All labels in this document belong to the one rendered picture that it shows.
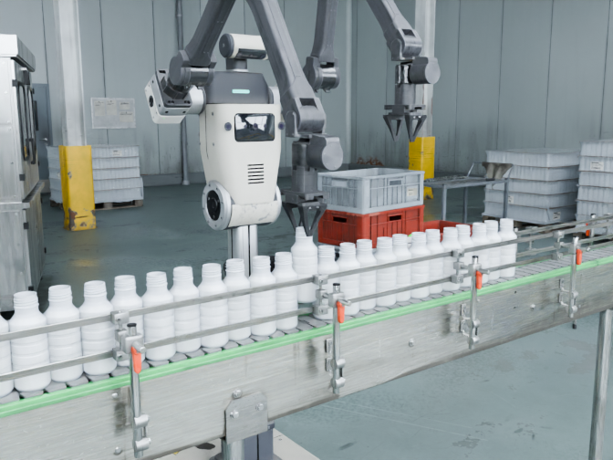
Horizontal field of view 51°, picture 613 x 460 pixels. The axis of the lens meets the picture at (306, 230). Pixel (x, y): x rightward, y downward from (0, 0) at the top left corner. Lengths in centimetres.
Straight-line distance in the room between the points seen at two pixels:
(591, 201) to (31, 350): 740
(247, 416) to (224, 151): 87
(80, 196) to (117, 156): 207
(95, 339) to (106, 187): 971
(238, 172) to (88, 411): 98
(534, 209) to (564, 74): 486
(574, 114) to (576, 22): 162
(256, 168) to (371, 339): 73
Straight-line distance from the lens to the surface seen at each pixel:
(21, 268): 497
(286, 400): 144
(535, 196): 867
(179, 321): 130
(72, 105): 913
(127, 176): 1103
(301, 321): 148
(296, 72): 143
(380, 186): 395
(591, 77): 1281
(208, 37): 175
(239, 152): 198
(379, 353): 158
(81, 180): 900
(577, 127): 1290
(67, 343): 122
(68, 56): 916
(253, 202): 201
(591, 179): 815
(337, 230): 402
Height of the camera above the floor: 146
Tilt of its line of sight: 10 degrees down
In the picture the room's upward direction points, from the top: straight up
